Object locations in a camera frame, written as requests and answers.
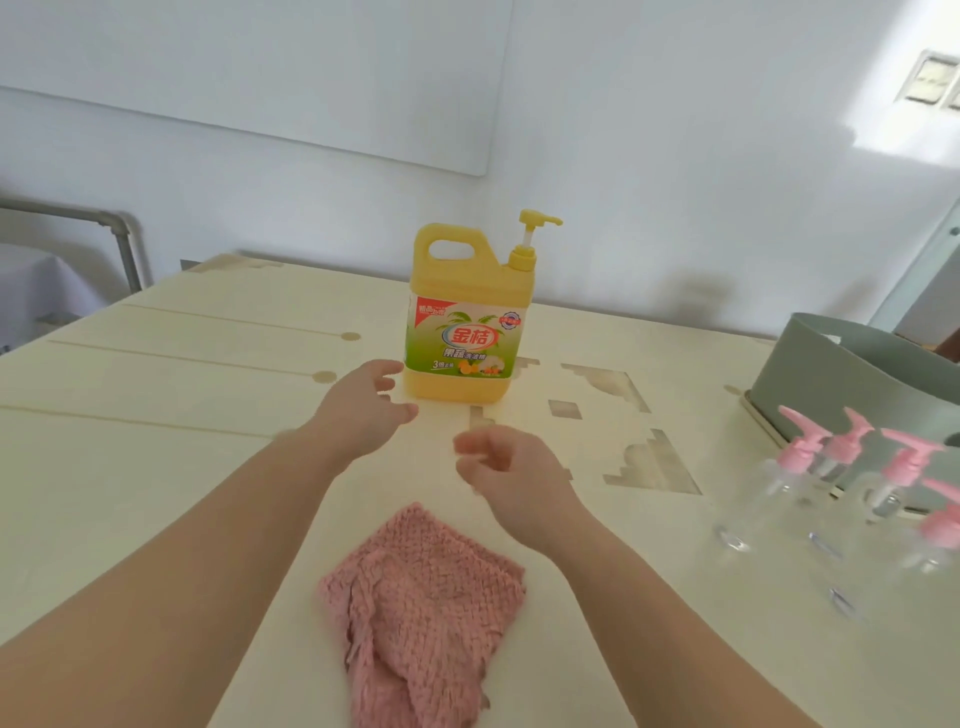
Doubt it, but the white wall board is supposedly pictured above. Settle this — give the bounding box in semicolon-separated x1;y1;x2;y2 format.
0;0;515;179

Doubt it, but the grey metal pipe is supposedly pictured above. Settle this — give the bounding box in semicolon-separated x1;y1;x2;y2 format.
0;198;144;294

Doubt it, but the cream tray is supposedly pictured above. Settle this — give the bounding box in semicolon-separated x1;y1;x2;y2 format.
740;389;960;526

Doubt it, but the person's left hand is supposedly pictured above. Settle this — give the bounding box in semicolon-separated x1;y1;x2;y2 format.
303;359;420;470

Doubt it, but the pink textured cloth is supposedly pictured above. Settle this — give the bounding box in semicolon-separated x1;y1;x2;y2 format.
318;502;528;728

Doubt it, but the person's right forearm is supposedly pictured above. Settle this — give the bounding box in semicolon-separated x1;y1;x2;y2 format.
539;517;823;728

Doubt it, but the person's right hand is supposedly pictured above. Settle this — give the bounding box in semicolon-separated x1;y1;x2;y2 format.
452;425;601;560

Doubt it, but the white door frame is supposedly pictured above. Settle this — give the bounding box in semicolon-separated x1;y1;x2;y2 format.
869;200;960;335

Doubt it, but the grey-green plastic basket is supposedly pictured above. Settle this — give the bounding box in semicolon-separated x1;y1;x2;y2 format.
749;312;960;519

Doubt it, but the yellow detergent jug with pump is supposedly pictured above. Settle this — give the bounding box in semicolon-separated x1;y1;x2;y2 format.
403;209;564;406

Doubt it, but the person's left forearm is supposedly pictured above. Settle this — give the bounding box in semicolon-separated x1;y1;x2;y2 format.
0;431;354;728

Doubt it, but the white tablecloth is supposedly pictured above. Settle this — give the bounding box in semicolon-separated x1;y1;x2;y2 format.
0;243;106;352

